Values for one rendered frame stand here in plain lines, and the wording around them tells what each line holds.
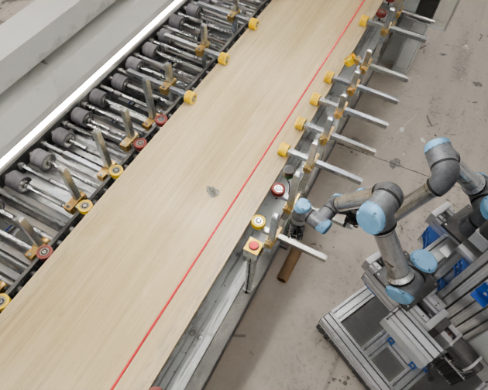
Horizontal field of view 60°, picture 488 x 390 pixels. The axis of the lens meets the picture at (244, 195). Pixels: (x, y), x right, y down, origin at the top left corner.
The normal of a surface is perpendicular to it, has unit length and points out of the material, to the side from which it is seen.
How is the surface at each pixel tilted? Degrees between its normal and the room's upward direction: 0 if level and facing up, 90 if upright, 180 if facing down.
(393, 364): 0
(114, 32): 61
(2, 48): 0
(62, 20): 90
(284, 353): 0
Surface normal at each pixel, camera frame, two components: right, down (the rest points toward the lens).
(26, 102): 0.79, 0.08
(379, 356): 0.04, -0.55
